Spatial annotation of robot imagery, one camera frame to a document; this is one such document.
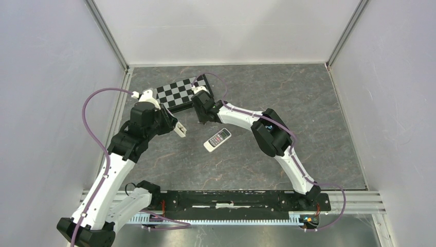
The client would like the slim white remote control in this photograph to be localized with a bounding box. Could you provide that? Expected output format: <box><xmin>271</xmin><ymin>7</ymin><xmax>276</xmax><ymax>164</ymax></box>
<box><xmin>174</xmin><ymin>122</ymin><xmax>187</xmax><ymax>138</ymax></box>

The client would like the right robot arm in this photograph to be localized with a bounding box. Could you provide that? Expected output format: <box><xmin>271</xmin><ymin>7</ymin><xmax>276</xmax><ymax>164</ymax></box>
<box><xmin>191</xmin><ymin>89</ymin><xmax>321</xmax><ymax>210</ymax></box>

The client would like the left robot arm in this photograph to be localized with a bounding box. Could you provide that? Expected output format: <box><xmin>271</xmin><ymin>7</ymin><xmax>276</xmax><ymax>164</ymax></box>
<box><xmin>57</xmin><ymin>100</ymin><xmax>186</xmax><ymax>246</ymax></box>

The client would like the white remote with buttons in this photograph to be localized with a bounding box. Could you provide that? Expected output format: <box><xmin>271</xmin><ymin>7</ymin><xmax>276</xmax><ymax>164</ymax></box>
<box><xmin>203</xmin><ymin>128</ymin><xmax>232</xmax><ymax>152</ymax></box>

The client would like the black white chessboard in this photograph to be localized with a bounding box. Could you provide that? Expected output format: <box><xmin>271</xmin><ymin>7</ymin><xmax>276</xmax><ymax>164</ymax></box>
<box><xmin>155</xmin><ymin>74</ymin><xmax>214</xmax><ymax>113</ymax></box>

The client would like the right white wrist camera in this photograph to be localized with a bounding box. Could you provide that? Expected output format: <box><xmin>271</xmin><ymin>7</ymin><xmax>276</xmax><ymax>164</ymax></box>
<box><xmin>191</xmin><ymin>86</ymin><xmax>209</xmax><ymax>95</ymax></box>

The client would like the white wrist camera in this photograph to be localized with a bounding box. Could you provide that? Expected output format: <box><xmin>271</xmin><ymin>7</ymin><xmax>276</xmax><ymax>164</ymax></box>
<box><xmin>131</xmin><ymin>89</ymin><xmax>161</xmax><ymax>110</ymax></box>
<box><xmin>191</xmin><ymin>86</ymin><xmax>209</xmax><ymax>95</ymax></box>

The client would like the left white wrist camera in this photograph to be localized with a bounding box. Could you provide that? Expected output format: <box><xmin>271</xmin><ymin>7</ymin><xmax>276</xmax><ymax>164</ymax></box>
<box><xmin>131</xmin><ymin>89</ymin><xmax>161</xmax><ymax>110</ymax></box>

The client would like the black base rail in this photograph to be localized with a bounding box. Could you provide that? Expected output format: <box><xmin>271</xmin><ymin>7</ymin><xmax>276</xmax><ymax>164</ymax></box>
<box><xmin>146</xmin><ymin>190</ymin><xmax>332</xmax><ymax>220</ymax></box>

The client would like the white toothed cable duct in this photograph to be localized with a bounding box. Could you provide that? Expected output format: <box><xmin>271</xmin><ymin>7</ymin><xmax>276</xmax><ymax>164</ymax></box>
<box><xmin>127</xmin><ymin>212</ymin><xmax>320</xmax><ymax>227</ymax></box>

